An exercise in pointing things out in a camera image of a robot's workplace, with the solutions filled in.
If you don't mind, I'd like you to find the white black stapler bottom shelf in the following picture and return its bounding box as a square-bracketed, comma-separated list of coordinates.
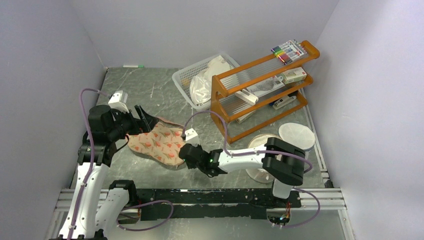
[272, 95, 297, 110]

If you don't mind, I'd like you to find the white plastic basket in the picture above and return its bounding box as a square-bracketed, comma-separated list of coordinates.
[172, 52, 240, 112]

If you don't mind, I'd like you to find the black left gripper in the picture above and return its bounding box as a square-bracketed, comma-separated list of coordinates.
[108, 104, 159, 141]

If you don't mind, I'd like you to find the clear packaged item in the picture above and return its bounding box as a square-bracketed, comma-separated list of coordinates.
[246, 76, 285, 98]

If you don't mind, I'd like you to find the white mesh round lid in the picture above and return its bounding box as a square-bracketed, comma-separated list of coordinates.
[278, 122, 316, 151]

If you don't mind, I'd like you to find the pack of coloured markers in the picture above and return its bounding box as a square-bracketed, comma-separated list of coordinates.
[271, 39, 309, 65]

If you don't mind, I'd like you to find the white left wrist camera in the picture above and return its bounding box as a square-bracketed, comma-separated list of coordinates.
[107, 90, 130, 113]

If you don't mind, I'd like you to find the cream cloth in basket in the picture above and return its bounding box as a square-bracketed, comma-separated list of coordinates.
[204, 55, 234, 81]

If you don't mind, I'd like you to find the floral mesh laundry bag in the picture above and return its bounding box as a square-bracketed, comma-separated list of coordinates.
[128, 118, 185, 167]

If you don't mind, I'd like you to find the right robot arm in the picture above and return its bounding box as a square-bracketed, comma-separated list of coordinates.
[178, 137, 312, 207]

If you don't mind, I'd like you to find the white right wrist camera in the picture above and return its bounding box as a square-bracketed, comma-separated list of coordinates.
[184, 128, 200, 147]

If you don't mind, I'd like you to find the flat box under rack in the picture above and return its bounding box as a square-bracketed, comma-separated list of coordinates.
[236, 110, 256, 124]

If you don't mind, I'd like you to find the white green small box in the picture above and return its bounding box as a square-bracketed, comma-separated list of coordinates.
[282, 67, 307, 85]

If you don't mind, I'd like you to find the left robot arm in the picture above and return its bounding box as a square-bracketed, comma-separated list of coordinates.
[57, 104, 159, 240]

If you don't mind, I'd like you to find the orange wooden shelf rack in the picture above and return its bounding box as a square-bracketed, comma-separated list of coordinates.
[210, 40, 320, 144]

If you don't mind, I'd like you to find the green capped white marker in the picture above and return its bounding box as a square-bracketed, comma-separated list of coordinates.
[122, 64, 145, 69]

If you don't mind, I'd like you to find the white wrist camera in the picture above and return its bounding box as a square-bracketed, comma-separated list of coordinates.
[107, 90, 130, 113]
[184, 128, 200, 147]

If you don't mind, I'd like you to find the white plastic bag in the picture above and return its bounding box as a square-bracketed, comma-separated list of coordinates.
[189, 74, 212, 105]

